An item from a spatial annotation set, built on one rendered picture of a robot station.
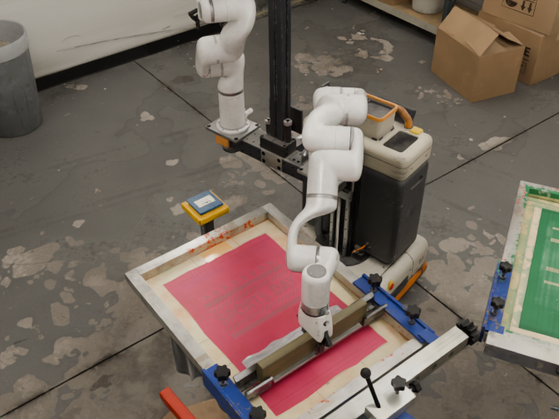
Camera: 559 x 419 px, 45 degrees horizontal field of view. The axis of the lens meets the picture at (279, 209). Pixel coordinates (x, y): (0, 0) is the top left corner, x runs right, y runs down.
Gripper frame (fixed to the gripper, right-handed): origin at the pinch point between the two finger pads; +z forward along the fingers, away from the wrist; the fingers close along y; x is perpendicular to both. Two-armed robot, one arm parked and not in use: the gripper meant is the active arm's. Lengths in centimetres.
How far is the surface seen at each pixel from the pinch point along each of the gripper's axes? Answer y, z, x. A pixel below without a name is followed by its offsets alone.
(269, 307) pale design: 22.4, 5.8, -1.1
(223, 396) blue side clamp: 0.9, 0.7, 30.2
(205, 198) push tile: 78, 4, -13
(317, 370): -4.8, 5.9, 2.4
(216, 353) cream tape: 17.5, 5.9, 21.8
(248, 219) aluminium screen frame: 57, 2, -17
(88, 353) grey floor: 120, 101, 34
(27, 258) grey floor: 200, 101, 33
